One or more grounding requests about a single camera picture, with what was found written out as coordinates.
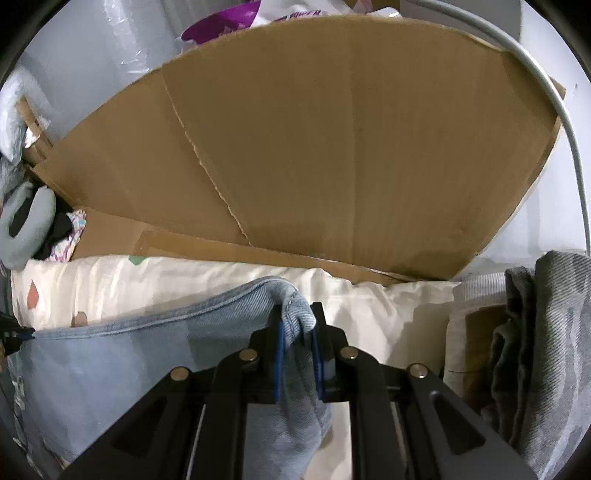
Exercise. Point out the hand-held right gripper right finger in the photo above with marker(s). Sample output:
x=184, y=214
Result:
x=319, y=369

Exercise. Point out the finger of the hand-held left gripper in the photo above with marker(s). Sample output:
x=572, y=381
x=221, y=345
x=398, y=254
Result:
x=11, y=337

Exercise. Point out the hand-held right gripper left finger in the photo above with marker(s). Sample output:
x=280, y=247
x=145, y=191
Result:
x=279, y=360

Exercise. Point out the light blue denim pants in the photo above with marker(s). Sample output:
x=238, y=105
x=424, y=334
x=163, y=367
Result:
x=138, y=360

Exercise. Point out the cream bear print blanket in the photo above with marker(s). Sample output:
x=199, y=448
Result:
x=369, y=314

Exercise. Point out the black cloth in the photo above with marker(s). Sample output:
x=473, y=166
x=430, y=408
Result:
x=57, y=230

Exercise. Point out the grey neck pillow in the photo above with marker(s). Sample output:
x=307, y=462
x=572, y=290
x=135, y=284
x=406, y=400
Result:
x=37, y=221

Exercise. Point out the white patterned cloth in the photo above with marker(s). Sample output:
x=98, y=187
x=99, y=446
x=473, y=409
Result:
x=74, y=235

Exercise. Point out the white ribbed cloth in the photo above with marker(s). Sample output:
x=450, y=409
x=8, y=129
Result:
x=480, y=288

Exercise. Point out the small cardboard box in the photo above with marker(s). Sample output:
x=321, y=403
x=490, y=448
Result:
x=39, y=134

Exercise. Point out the white pillow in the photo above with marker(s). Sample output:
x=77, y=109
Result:
x=11, y=115

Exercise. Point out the grey folded jeans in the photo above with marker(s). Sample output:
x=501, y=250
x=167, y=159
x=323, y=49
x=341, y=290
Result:
x=545, y=346

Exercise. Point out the brown flattened cardboard sheet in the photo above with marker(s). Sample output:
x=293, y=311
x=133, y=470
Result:
x=346, y=138

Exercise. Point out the grey appliance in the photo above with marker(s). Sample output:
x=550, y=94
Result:
x=92, y=69

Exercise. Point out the purple white detergent bag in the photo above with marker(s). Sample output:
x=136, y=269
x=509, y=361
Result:
x=221, y=23

